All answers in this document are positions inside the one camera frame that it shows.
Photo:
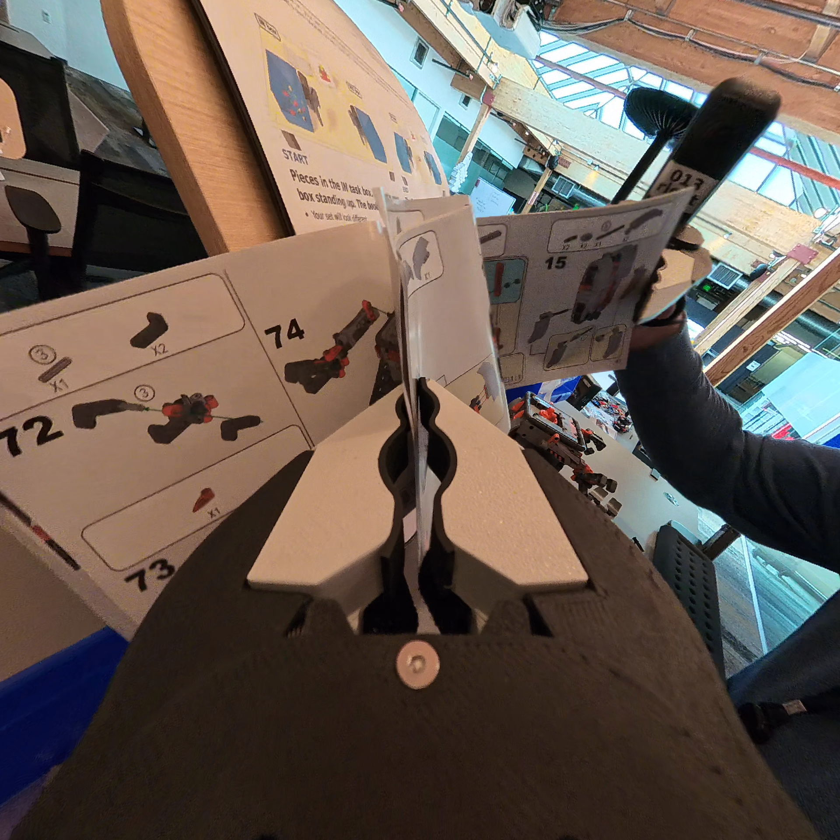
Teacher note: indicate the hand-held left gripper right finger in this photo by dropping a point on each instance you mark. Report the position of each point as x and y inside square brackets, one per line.
[512, 518]

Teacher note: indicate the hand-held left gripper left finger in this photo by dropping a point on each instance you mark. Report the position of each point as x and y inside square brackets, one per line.
[328, 518]

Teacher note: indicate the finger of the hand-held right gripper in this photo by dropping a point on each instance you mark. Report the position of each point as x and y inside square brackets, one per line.
[676, 275]

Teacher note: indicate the grey orange tracked toy robot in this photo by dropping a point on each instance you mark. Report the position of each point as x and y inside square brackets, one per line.
[558, 433]

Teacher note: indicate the building instruction booklet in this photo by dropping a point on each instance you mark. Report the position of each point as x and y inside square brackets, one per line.
[164, 367]

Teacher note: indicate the person's right forearm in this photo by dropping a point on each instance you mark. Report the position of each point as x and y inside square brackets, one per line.
[722, 446]

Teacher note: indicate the person's right hand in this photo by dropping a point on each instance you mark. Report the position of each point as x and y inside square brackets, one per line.
[653, 338]

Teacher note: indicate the black floor lamp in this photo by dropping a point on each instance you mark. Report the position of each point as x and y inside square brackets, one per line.
[656, 111]

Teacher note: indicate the white whiteboard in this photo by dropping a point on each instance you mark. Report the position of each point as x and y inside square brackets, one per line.
[491, 197]

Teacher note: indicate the white printed task sheet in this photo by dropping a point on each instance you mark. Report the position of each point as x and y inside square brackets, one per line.
[315, 98]

